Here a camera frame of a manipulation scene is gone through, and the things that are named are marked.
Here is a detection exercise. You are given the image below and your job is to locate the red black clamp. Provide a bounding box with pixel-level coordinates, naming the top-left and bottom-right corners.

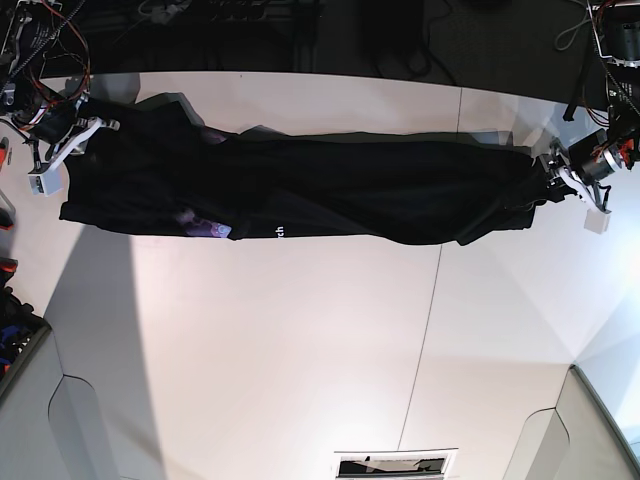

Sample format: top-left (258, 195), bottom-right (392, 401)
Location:
top-left (0, 191), bottom-right (16, 231)
top-left (0, 257), bottom-right (18, 274)

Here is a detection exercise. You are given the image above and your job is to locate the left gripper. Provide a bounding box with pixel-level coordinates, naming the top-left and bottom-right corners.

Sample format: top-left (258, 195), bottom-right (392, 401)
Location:
top-left (537, 139), bottom-right (611, 213)

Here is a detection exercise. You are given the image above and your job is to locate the black t-shirt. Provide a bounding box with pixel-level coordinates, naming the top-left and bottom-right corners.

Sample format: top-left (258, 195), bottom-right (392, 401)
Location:
top-left (60, 95), bottom-right (564, 246)

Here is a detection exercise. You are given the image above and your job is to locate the bin of dark clothes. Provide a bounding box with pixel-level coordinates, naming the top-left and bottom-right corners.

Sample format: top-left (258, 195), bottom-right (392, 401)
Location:
top-left (1, 286), bottom-right (51, 399)

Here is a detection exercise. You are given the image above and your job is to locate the left grey table bracket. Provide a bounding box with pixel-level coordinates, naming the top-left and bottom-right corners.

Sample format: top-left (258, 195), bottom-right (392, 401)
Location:
top-left (48, 375), bottom-right (120, 480)

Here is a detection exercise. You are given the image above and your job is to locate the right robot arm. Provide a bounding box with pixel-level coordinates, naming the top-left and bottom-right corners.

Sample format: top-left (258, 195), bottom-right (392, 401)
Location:
top-left (1, 1), bottom-right (120, 175)

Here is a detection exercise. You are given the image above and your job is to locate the right grey table bracket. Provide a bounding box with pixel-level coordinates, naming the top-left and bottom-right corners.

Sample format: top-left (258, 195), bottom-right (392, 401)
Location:
top-left (503, 408), bottom-right (570, 480)

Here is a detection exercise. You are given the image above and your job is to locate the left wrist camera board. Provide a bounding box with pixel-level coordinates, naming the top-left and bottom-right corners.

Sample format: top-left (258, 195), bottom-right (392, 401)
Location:
top-left (584, 209), bottom-right (611, 235)

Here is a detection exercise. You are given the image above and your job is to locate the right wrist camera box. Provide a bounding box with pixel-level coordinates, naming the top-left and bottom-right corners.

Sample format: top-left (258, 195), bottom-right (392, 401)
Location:
top-left (28, 170), bottom-right (64, 196)

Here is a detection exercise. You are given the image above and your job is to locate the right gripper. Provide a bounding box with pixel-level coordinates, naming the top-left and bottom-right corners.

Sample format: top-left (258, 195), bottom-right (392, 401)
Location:
top-left (27, 94), bottom-right (120, 173)

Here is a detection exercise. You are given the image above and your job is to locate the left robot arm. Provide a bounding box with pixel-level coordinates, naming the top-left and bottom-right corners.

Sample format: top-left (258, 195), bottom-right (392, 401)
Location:
top-left (537, 0), bottom-right (639, 216)

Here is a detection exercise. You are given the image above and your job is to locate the grey looped cable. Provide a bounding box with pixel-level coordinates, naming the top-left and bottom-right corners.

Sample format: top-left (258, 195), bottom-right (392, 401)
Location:
top-left (553, 9), bottom-right (596, 51)

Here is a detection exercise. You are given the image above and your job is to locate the red handled screwdriver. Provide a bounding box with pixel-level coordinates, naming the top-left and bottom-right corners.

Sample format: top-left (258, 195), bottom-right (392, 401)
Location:
top-left (0, 137), bottom-right (11, 169)

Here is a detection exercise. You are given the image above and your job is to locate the grey table bracket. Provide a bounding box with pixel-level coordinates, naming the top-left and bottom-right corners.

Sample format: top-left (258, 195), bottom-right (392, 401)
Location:
top-left (503, 408), bottom-right (570, 480)
top-left (48, 375), bottom-right (120, 480)

